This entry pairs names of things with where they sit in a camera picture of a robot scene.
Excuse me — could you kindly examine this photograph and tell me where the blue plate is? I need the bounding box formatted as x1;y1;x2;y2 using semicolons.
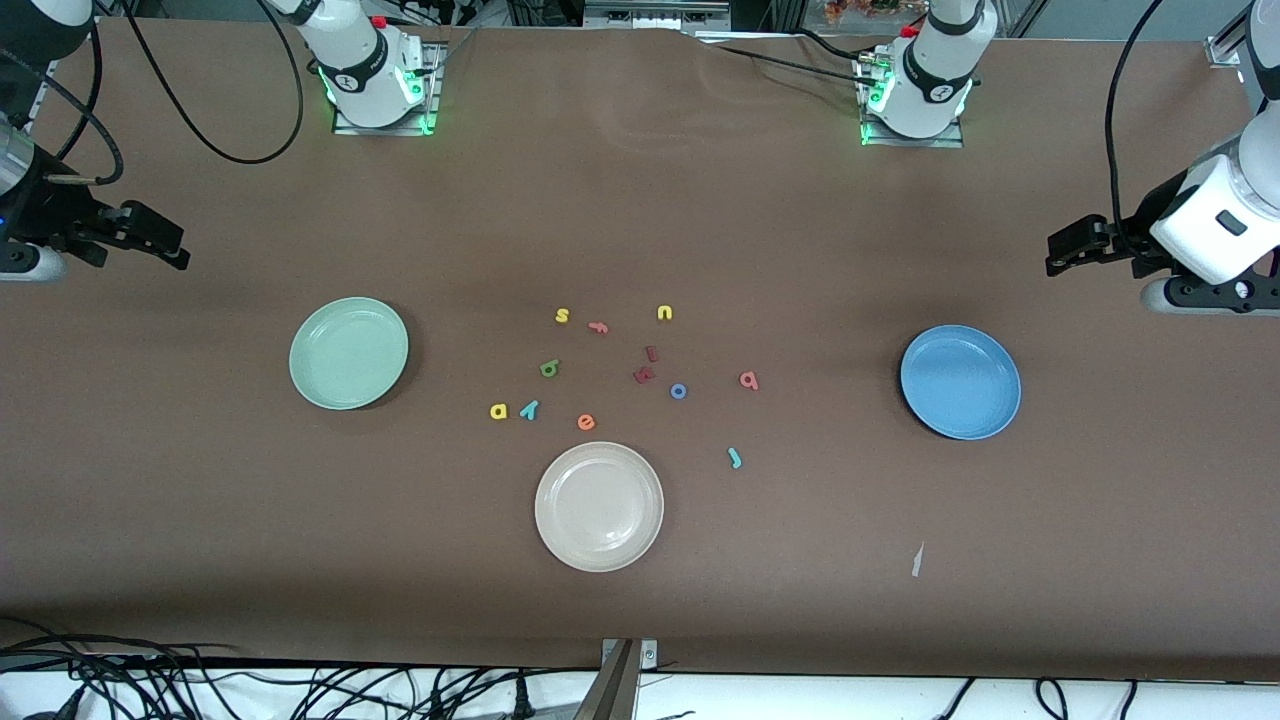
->
900;324;1022;441

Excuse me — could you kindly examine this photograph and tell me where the light green plate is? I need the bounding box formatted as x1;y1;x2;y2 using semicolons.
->
289;296;410;411

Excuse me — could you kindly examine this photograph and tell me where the orange flower decoration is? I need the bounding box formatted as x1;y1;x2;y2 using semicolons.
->
824;0;927;24

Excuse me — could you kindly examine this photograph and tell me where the grey metal device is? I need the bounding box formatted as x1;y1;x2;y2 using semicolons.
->
583;0;732;32

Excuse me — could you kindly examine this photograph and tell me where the beige plate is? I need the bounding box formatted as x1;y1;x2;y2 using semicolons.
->
534;441;665;573

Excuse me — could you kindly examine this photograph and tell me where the aluminium frame rail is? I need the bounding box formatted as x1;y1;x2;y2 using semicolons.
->
18;55;53;137

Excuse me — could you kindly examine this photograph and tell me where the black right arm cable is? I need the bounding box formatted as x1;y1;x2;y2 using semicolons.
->
0;0;306;187

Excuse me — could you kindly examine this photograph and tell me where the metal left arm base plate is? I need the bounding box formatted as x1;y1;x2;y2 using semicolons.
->
858;55;966;149

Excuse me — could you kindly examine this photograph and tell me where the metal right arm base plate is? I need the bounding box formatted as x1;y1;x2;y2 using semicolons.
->
333;40;442;136

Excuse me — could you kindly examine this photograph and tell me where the black cable on table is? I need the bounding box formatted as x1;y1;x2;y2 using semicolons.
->
690;33;873;87

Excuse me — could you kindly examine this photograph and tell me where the tangled black cable bundle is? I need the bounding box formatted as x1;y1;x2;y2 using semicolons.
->
0;615;601;720

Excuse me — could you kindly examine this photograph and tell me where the metal table edge bracket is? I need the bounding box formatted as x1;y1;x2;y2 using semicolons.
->
598;637;659;720

